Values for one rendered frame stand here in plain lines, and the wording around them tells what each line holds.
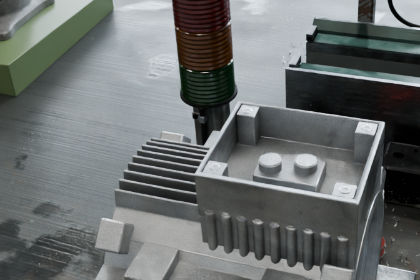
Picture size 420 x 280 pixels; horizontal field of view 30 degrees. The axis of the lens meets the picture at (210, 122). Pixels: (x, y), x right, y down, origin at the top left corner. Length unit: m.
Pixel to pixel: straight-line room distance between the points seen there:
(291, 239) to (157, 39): 0.94
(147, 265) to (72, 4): 0.98
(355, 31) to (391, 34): 0.05
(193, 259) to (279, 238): 0.07
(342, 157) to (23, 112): 0.78
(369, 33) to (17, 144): 0.56
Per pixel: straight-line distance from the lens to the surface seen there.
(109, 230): 0.62
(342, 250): 0.57
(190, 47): 0.81
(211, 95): 0.84
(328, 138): 0.63
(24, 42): 1.41
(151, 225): 0.63
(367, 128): 0.61
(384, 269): 0.82
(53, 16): 1.49
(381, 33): 1.20
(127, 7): 1.61
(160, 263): 0.60
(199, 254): 0.61
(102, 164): 1.17
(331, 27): 1.21
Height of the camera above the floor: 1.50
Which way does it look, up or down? 35 degrees down
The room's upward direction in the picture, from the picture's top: 5 degrees counter-clockwise
